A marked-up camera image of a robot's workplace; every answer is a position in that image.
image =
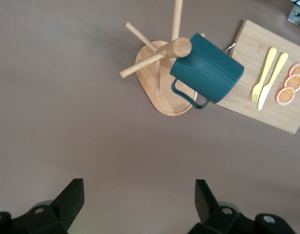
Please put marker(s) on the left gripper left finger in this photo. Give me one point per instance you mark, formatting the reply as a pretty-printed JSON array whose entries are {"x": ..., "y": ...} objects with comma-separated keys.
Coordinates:
[{"x": 47, "y": 219}]

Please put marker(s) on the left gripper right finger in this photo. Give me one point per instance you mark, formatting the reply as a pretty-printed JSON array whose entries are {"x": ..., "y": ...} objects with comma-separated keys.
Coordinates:
[{"x": 225, "y": 221}]

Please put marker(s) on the teal cup with yellow inside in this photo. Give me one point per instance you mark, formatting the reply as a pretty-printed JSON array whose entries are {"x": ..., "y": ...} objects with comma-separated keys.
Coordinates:
[{"x": 208, "y": 70}]

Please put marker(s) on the wooden cup rack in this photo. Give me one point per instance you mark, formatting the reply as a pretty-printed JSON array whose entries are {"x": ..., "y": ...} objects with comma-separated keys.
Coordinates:
[{"x": 164, "y": 102}]

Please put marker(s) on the brown table cover sheet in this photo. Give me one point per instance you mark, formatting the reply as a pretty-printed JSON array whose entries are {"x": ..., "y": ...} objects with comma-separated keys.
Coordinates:
[{"x": 66, "y": 122}]

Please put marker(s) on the wooden cutting board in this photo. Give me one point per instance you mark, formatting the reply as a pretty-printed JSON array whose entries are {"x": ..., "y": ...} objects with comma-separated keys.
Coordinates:
[{"x": 274, "y": 117}]

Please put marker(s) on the orange slice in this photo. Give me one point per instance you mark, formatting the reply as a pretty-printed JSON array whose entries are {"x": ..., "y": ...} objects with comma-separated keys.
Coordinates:
[
  {"x": 294, "y": 81},
  {"x": 285, "y": 96},
  {"x": 298, "y": 69}
]

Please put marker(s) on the yellow plastic knife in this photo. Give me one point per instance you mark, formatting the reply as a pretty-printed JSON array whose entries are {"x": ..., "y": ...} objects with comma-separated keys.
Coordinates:
[{"x": 274, "y": 75}]

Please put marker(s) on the yellow plastic fork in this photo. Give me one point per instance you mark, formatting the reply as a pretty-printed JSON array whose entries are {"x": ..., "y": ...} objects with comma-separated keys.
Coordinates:
[{"x": 265, "y": 70}]

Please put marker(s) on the aluminium profile bracket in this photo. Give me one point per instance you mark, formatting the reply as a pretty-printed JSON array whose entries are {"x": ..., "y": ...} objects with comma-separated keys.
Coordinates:
[{"x": 298, "y": 17}]

